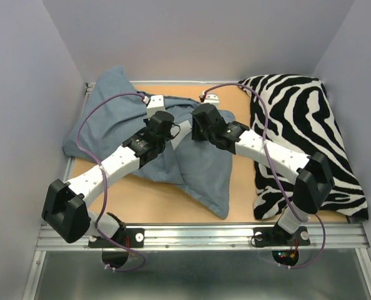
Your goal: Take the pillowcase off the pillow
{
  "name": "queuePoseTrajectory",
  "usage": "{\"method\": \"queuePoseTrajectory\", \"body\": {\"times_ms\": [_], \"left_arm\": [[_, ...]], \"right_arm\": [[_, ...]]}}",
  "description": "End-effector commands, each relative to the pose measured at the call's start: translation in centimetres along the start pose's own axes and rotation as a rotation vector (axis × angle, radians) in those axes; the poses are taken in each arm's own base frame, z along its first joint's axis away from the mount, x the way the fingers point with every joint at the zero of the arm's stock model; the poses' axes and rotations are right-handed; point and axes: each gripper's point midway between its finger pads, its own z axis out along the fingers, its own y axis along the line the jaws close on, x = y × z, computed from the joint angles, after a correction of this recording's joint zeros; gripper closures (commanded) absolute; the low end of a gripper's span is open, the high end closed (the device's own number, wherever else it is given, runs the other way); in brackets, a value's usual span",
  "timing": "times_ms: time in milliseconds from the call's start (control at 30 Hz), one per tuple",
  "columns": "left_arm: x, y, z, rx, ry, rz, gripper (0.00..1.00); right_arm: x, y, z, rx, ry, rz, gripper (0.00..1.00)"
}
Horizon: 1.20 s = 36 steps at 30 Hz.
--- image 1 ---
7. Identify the grey-blue pillowcase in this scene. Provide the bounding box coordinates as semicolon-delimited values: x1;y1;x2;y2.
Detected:
62;66;232;219

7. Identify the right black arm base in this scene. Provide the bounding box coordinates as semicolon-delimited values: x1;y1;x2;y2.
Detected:
250;225;310;268

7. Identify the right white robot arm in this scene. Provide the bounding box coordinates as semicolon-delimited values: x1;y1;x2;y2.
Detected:
192;104;334;244

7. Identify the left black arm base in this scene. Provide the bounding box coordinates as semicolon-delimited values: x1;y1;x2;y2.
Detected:
88;227;146;273

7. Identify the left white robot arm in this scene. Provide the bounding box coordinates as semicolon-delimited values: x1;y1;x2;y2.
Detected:
42;111;174;246

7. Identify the zebra print pillow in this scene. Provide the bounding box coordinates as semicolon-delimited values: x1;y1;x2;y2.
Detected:
240;74;369;221

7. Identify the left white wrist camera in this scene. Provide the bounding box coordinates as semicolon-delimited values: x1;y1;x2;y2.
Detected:
146;95;166;118

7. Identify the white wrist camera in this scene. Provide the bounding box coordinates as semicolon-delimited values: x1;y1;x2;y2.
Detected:
146;95;166;118
199;91;220;107

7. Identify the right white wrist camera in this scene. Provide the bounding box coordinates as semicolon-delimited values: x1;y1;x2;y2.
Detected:
199;91;220;107

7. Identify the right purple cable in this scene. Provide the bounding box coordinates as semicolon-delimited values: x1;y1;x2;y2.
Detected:
202;82;327;269

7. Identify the purple cable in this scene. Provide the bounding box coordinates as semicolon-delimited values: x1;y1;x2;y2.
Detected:
76;92;146;273
202;82;327;269

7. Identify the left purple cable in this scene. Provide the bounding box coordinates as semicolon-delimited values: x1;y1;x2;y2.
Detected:
76;92;146;273

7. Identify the aluminium front rail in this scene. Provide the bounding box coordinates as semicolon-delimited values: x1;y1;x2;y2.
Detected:
36;222;370;252

